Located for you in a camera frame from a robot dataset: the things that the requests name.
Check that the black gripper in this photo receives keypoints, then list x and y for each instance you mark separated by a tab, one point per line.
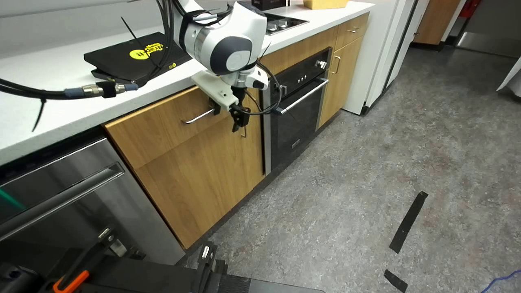
240	98

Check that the black countertop appliance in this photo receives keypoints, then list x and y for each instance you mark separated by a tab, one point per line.
271	4

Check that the short black tape strip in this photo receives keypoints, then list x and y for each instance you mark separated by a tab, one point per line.
396	281

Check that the brown wooden room door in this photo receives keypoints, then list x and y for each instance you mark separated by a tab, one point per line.
437	22

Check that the black box yellow logo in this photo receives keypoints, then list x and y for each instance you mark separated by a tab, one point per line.
128	59

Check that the large wooden cabinet door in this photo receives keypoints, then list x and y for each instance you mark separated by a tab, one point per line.
206	185

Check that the silver oven knob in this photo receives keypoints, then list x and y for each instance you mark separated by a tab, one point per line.
321	64

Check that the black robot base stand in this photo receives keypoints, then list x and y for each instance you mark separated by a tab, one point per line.
163	277

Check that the small wooden drawer front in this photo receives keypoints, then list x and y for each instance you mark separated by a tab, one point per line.
352	30

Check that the black built-in oven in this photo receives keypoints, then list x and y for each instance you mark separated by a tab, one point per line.
295	124

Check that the yellow wooden box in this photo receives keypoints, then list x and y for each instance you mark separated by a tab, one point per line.
326	4

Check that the thin black laptop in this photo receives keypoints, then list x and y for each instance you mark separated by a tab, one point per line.
103	76

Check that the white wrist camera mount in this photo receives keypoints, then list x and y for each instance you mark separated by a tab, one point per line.
217	90

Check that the white refrigerator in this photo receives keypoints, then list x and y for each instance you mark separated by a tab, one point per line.
380	49

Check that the black glass cooktop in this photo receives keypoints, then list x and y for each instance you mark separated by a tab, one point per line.
286	23

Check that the white object at room edge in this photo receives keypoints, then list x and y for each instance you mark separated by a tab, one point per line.
513	79

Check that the stainless steel dishwasher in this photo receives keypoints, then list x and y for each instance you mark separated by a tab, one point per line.
108	206

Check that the long black tape strip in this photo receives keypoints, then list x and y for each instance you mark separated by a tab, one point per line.
408	222

